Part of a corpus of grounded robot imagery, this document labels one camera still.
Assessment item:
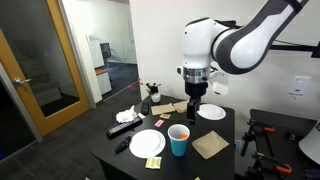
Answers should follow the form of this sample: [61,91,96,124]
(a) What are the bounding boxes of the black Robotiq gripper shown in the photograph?
[184,80,209,127]

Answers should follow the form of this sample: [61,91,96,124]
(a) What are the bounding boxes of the light blue plastic cup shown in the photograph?
[167,123,191,157]

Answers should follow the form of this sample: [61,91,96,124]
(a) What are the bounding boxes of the white paper plate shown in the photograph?
[128,129,167,159]
[196,103,227,121]

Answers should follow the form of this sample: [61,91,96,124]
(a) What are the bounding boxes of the small pink white packet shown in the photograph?
[154,119,166,129]

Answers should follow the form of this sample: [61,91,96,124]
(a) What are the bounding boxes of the white round vase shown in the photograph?
[150,92,162,104]

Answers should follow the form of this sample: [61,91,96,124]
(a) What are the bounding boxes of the black remote control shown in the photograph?
[140,101,151,116]

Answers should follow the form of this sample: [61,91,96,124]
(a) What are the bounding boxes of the crumpled white tissue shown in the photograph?
[115,105,138,124]

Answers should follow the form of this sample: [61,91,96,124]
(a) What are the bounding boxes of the long black remote grey buttons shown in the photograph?
[106,116,144,139]

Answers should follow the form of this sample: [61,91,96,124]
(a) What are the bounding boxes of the small black remote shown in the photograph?
[114,135,133,154]

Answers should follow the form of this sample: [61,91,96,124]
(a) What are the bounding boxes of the low white cabinet wood top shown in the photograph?
[94,68,113,96]

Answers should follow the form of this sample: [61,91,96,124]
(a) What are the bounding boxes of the black perforated mounting board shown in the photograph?
[248,108,320,180]

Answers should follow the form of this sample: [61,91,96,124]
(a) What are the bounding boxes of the black office chair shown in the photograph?
[99,42,113,66]

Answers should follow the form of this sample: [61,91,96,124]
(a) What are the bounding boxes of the tall white cabinet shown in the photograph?
[87,35,105,69]

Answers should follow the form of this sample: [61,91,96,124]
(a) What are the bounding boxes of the orange wooden glass door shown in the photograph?
[0,0,92,138]

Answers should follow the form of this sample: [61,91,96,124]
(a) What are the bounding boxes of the grey framed glass door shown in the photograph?
[0,63,44,161]

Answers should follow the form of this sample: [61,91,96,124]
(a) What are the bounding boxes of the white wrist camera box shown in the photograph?
[211,70,230,96]

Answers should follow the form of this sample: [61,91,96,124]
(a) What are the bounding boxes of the black clamp orange handle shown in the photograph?
[240,119,277,158]
[244,151,294,180]

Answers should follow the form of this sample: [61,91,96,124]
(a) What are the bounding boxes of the white wall switch plate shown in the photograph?
[287,75,312,98]

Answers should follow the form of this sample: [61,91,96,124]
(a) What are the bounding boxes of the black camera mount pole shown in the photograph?
[269,42,320,58]

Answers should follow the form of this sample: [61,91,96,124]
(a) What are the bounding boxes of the thin black cable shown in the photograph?
[274,38,320,47]

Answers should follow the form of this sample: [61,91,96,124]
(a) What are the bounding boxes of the silver door handle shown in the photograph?
[13,77,32,85]

